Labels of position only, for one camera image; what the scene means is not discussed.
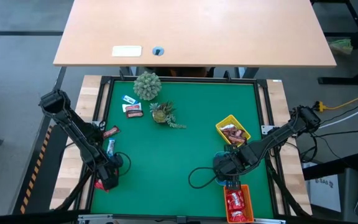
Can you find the trailing succulent in dark pot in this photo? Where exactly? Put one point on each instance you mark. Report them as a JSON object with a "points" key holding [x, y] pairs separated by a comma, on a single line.
{"points": [[159, 115]]}

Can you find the hazard striped black plate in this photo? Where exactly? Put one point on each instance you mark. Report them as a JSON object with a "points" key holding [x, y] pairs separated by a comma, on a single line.
{"points": [[39, 161]]}

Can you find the black desk leg frame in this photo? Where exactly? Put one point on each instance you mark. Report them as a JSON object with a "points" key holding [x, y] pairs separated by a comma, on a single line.
{"points": [[337, 81]]}

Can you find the silver aluminium extrusion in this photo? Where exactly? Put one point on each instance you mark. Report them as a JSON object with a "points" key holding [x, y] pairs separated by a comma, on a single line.
{"points": [[95, 218], [269, 221]]}

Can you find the green bag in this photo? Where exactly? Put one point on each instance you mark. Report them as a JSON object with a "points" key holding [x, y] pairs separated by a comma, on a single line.
{"points": [[340, 46]]}

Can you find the black aluminium table frame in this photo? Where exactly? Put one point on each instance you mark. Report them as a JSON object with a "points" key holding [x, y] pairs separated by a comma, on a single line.
{"points": [[182, 79]]}

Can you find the yellow slotted plastic basket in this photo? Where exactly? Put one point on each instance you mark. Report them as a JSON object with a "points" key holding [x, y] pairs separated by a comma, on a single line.
{"points": [[230, 116]]}

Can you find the white rectangular pad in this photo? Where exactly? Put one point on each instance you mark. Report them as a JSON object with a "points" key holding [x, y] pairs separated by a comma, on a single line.
{"points": [[126, 51]]}

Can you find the red Skittles candy bag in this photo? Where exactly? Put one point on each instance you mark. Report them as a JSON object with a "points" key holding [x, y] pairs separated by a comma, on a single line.
{"points": [[235, 200], [238, 215], [99, 186]]}

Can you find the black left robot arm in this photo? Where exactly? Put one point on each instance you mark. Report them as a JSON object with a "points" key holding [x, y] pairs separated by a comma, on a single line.
{"points": [[73, 127]]}

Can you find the white blue Hershey's bar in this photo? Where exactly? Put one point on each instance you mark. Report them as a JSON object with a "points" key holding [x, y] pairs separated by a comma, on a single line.
{"points": [[129, 99], [111, 147]]}

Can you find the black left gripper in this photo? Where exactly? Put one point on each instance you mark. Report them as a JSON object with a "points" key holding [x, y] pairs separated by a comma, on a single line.
{"points": [[109, 171]]}

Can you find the white red candy bar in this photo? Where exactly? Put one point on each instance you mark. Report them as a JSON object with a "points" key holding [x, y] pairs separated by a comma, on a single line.
{"points": [[132, 107]]}

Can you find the orange slotted plastic basket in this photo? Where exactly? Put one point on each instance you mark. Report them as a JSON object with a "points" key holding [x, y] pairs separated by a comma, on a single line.
{"points": [[250, 205]]}

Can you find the white cardboard box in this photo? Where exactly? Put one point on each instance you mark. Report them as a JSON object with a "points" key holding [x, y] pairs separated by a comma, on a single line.
{"points": [[325, 193]]}

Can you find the light wooden desk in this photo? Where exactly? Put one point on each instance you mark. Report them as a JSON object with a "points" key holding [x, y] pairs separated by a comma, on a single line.
{"points": [[197, 31]]}

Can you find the brown candy bar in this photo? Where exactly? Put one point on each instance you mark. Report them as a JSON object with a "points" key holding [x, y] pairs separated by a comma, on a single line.
{"points": [[236, 133], [134, 114], [111, 132], [235, 140]]}

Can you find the white metal bracket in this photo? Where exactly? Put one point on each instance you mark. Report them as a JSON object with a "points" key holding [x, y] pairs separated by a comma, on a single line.
{"points": [[267, 129]]}

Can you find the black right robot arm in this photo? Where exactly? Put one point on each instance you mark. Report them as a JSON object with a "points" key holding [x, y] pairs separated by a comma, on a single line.
{"points": [[278, 133]]}

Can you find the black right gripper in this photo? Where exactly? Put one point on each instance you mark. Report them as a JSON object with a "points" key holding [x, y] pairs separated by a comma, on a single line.
{"points": [[230, 165]]}

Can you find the round succulent in white pot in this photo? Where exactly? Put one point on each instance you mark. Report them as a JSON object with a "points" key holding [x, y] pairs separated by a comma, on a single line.
{"points": [[147, 85]]}

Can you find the white orange candy bar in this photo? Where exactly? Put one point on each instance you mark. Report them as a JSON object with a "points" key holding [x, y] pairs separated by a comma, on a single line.
{"points": [[227, 127]]}

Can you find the black frame clamp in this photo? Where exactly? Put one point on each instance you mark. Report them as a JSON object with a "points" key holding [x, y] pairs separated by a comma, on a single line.
{"points": [[227, 75]]}

